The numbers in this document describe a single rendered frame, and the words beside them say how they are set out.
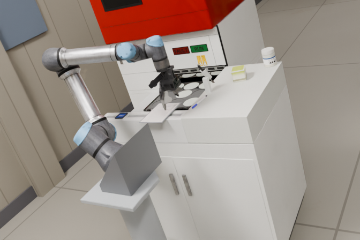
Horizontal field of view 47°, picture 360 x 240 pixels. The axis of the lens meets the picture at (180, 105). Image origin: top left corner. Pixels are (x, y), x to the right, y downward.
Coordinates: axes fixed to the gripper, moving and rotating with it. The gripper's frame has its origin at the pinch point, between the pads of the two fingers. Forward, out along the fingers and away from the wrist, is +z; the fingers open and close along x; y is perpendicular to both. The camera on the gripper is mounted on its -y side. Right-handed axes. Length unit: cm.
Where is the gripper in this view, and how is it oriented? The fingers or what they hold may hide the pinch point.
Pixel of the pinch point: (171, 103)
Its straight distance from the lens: 209.6
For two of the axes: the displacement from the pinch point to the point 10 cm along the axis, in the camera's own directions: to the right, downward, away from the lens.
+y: 8.6, -0.5, -5.1
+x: 4.3, -4.8, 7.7
